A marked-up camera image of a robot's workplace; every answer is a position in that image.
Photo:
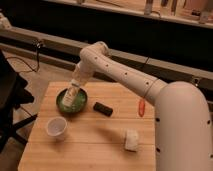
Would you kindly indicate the white rolled cloth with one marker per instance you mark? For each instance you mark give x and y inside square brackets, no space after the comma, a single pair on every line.
[131,140]

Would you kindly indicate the green ceramic bowl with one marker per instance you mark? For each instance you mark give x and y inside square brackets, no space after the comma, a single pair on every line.
[73,105]

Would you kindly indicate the white bottle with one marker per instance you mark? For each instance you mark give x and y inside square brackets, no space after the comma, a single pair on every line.
[70,95]

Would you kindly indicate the black office chair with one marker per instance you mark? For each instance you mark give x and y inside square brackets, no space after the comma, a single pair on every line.
[12,95]

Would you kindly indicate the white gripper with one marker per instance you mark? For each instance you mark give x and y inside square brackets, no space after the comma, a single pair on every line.
[81,74]

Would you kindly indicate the black rectangular block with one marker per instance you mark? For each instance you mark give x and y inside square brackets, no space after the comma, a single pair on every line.
[107,111]

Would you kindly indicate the orange carrot toy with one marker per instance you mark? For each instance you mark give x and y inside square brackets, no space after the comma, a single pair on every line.
[141,107]

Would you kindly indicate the white plastic cup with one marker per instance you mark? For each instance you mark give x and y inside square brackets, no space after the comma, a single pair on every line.
[56,127]

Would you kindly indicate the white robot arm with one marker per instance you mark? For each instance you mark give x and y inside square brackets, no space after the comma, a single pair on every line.
[183,131]

